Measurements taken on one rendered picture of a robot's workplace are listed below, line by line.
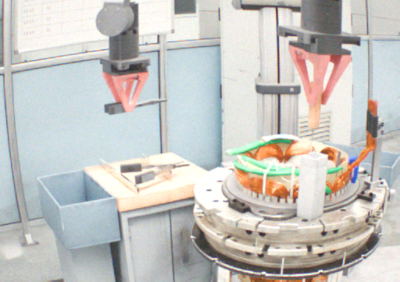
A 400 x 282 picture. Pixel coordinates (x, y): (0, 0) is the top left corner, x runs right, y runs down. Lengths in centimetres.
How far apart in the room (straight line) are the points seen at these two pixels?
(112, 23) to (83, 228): 35
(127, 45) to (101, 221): 31
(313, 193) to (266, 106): 59
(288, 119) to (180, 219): 43
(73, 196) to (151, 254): 20
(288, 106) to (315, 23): 65
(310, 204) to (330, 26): 24
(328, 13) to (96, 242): 55
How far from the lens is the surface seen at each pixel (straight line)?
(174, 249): 101
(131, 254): 97
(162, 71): 326
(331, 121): 348
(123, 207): 92
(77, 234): 92
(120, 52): 98
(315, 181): 73
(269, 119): 130
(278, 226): 73
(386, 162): 119
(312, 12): 67
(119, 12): 90
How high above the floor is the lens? 140
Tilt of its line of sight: 15 degrees down
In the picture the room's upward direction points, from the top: 1 degrees counter-clockwise
